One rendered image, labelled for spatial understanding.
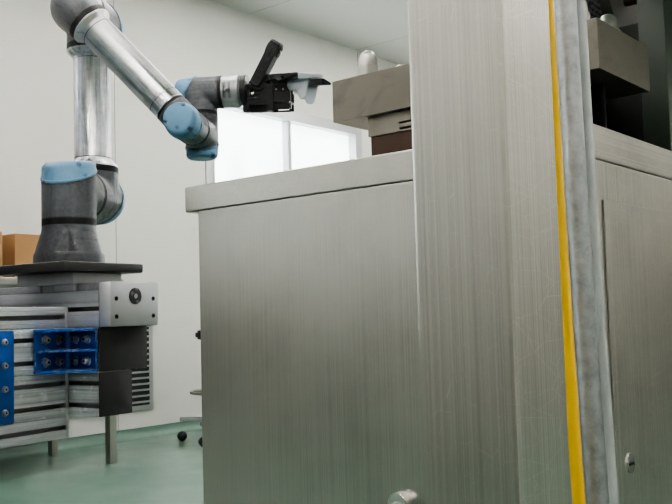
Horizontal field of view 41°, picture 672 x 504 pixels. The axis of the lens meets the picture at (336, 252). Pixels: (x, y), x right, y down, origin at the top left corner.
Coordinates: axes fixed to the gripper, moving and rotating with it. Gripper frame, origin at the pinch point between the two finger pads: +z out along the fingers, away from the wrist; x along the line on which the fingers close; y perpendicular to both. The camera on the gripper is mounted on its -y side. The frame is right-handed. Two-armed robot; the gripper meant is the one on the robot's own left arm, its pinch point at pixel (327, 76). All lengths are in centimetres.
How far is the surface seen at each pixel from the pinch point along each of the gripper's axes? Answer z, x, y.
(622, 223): 45, 99, 32
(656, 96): 54, 79, 15
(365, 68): 14, 76, 9
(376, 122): 16, 79, 17
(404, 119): 20, 82, 17
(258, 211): -2, 78, 29
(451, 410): 24, 157, 38
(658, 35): 54, 78, 7
